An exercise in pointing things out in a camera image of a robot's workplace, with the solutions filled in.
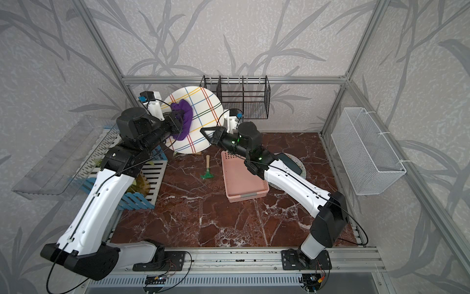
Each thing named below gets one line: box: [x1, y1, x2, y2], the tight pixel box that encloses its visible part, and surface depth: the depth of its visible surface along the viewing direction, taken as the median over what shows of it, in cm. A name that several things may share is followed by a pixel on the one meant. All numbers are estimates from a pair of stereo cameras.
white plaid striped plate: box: [161, 85, 225, 155], surface depth 65 cm
